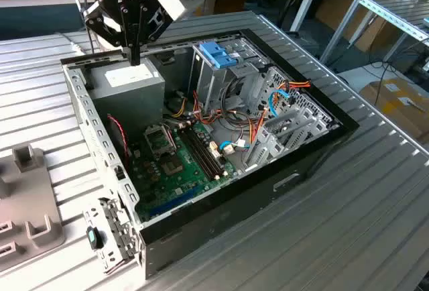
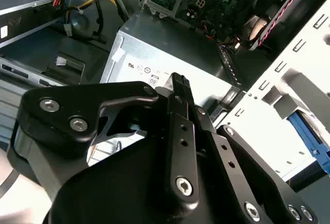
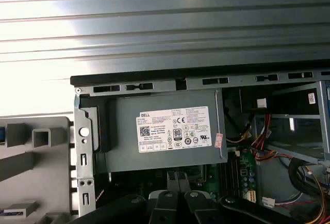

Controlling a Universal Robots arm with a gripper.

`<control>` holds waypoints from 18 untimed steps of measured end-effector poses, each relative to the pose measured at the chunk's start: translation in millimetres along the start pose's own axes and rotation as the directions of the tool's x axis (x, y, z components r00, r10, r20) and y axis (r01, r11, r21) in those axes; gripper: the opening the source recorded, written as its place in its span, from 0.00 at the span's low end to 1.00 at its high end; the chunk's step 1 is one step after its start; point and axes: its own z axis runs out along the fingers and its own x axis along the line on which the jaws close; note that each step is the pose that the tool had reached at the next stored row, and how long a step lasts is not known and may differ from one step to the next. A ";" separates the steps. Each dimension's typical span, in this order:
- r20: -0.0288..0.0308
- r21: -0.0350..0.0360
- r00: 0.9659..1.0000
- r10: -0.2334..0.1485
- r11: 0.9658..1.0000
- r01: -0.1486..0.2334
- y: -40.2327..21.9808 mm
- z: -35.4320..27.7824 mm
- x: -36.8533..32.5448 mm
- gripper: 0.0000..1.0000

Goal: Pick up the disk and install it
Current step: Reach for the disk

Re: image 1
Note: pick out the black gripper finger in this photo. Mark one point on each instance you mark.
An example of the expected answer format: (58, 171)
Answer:
(140, 29)
(92, 17)

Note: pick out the grey metal disk bay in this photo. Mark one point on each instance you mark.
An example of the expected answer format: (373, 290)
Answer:
(321, 123)

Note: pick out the grey power supply unit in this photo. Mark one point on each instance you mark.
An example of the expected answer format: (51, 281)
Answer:
(134, 103)

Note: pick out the blue empty drive carrier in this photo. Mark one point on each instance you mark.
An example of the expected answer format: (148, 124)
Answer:
(214, 54)

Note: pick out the grey metal drive cage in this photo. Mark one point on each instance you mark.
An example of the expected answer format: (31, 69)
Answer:
(209, 83)

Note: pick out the black RAM slot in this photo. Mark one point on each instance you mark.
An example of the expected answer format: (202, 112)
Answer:
(197, 155)
(206, 150)

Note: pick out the green motherboard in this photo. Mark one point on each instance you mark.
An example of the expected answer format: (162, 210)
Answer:
(187, 173)

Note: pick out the blue expansion slot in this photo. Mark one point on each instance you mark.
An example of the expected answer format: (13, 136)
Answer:
(174, 200)

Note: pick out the grey parts rack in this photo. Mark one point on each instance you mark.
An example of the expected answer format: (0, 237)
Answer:
(30, 190)

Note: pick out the large plain cardboard box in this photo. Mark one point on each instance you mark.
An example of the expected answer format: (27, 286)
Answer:
(335, 6)

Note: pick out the black open PC case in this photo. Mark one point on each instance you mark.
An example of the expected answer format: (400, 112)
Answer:
(234, 210)

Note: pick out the cardboard box with white label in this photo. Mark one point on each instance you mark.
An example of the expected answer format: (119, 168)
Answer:
(385, 103)

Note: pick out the grey metal slot bracket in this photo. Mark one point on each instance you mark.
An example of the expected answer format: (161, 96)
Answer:
(115, 224)

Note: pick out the black teal bracket latch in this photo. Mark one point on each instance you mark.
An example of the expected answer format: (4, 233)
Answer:
(94, 237)

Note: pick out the aluminium frame table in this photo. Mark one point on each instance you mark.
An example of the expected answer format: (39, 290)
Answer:
(378, 5)

